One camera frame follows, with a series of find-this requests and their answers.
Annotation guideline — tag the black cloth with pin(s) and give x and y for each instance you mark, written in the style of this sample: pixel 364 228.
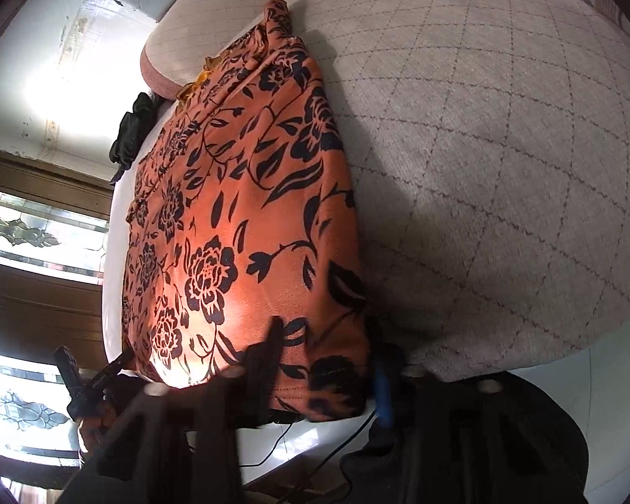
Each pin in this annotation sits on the black cloth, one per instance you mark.
pixel 131 128

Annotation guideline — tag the patterned door glass panel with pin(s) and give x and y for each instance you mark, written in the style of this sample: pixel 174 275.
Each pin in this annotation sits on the patterned door glass panel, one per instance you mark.
pixel 37 233
pixel 21 409

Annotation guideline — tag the pink cushion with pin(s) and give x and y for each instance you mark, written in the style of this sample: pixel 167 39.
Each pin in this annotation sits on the pink cushion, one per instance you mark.
pixel 273 16

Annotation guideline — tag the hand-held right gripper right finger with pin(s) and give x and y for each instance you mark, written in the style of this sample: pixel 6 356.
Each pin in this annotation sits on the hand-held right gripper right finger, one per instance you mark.
pixel 383 396

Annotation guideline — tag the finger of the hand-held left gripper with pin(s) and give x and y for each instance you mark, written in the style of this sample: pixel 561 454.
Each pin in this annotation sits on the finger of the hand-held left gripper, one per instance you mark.
pixel 113 370

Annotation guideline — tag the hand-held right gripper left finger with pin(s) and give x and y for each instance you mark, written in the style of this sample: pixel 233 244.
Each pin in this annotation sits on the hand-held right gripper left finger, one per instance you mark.
pixel 262 378

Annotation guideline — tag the brown wooden door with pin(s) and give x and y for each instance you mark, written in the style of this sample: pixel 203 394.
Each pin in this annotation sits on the brown wooden door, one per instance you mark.
pixel 37 315

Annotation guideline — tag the orange black floral garment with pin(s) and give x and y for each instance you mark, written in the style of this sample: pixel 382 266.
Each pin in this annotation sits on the orange black floral garment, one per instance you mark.
pixel 241 210

